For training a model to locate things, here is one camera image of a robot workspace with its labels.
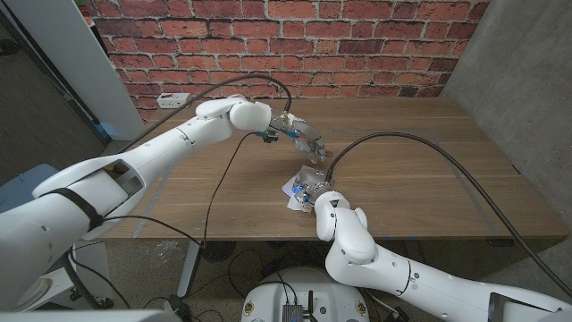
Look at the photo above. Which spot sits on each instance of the grey electronics module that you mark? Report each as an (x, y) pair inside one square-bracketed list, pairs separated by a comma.
[(292, 313)]

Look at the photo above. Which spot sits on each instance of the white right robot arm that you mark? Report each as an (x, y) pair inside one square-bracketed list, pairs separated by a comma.
[(402, 277)]

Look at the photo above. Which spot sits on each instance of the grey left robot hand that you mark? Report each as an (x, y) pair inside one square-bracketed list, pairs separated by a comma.
[(304, 132)]

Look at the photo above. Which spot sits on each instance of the white table leg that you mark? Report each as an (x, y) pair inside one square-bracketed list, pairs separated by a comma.
[(187, 273)]

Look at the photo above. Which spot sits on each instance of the red brick print backdrop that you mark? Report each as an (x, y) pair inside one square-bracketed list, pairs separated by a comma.
[(357, 44)]

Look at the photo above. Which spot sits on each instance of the blue chair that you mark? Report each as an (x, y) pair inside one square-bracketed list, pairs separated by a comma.
[(18, 188)]

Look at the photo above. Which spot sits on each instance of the white power strip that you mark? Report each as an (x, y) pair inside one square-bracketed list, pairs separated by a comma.
[(172, 100)]

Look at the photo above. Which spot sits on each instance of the grey table leg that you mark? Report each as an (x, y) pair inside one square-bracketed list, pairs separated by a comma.
[(413, 251)]

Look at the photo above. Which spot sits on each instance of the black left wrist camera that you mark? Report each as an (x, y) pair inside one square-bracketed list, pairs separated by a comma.
[(270, 137)]

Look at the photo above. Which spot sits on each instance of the white wall panel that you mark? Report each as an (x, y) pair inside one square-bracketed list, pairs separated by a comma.
[(80, 58)]

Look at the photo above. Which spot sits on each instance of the black torso antenna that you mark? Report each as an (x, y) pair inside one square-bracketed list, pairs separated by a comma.
[(310, 304)]

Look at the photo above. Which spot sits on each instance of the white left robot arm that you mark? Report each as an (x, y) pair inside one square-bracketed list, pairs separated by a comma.
[(134, 165)]

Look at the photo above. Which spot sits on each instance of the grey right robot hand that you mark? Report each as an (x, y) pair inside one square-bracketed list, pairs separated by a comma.
[(313, 181)]

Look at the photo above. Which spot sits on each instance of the black round floor fan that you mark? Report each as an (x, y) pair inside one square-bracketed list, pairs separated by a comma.
[(216, 251)]

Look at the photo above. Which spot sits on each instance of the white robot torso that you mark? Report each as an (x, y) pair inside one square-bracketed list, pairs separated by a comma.
[(290, 290)]

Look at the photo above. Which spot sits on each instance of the white receipt paper strip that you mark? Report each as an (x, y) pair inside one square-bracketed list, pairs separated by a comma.
[(288, 188)]

